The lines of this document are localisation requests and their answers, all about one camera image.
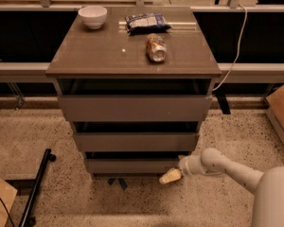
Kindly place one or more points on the white ceramic bowl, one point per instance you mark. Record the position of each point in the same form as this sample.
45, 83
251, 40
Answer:
93, 16

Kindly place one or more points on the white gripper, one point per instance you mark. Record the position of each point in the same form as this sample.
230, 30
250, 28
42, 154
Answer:
186, 166

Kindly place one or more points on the grey drawer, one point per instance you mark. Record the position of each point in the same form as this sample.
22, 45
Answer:
136, 162
135, 100
136, 136

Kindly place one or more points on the grey bottom drawer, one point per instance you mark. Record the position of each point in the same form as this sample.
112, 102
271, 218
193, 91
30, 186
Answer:
136, 162

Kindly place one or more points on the grey drawer cabinet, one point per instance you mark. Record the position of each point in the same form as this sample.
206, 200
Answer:
110, 52

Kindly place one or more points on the grey metal rail frame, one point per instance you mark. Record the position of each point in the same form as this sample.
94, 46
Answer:
231, 72

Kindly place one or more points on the grey top drawer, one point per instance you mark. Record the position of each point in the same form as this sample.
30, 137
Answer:
135, 100

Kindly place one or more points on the blue white snack bag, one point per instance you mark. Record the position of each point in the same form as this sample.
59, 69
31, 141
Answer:
146, 22

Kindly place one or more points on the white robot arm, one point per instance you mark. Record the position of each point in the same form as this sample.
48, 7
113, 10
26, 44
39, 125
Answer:
267, 187

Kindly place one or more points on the grey middle drawer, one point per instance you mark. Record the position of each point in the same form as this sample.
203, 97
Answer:
136, 136

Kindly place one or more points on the cardboard box left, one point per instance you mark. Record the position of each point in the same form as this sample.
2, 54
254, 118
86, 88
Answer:
7, 198

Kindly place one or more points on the black metal stand leg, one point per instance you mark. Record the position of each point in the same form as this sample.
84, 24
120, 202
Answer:
32, 186

